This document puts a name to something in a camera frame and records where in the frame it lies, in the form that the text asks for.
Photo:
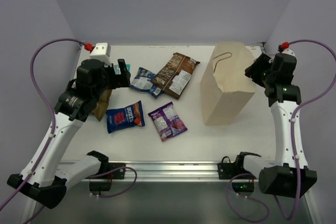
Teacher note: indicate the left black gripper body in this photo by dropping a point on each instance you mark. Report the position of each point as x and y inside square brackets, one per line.
[118, 75]

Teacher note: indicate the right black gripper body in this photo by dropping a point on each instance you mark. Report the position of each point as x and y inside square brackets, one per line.
[258, 70]

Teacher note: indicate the blue snack packet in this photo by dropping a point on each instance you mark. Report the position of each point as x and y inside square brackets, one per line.
[142, 82]

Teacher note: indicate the olive brown snack bag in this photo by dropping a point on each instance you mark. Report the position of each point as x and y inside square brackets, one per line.
[102, 105]

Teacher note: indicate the blue Burts crisps bag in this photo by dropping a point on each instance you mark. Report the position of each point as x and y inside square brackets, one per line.
[124, 118]

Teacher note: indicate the dark brown snack bag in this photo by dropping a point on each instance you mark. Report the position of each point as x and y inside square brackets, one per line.
[174, 77]

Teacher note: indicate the purple snack packet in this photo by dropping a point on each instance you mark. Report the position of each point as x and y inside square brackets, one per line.
[167, 121]

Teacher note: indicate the teal Fox's candy bag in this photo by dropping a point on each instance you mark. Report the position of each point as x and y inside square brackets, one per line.
[127, 66]

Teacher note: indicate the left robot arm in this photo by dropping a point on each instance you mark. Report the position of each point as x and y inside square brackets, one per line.
[40, 180]

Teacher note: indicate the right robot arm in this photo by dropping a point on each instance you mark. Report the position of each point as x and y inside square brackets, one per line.
[288, 175]

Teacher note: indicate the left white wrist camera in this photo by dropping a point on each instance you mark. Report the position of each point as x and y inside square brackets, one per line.
[102, 51]

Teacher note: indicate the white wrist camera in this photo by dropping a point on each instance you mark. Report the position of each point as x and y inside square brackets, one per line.
[102, 51]
[284, 48]

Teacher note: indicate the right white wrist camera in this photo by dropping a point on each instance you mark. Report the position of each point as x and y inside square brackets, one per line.
[284, 48]

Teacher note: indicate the aluminium mounting rail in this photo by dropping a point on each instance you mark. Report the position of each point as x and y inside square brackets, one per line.
[143, 171]

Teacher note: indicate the left black base bracket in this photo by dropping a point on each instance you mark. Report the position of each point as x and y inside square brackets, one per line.
[101, 182]

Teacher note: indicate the black base bracket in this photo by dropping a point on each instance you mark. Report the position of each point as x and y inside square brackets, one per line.
[101, 182]
[227, 170]

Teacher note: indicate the right black base bracket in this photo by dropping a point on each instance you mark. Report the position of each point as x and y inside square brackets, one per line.
[227, 170]

